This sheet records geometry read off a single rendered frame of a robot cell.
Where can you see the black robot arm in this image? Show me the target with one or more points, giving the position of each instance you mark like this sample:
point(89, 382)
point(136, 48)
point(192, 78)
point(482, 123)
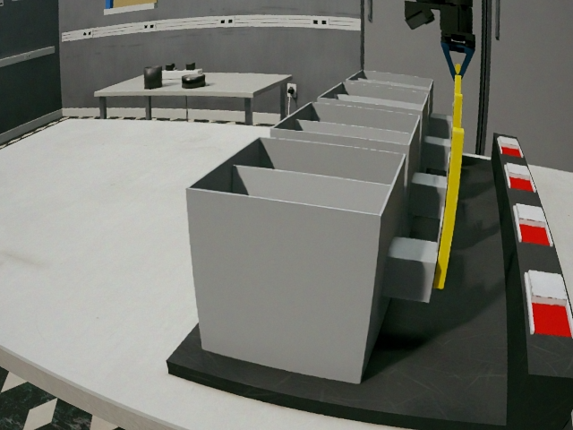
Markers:
point(419, 12)

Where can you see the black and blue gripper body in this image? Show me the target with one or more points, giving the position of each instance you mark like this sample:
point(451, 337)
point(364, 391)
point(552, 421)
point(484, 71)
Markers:
point(465, 28)

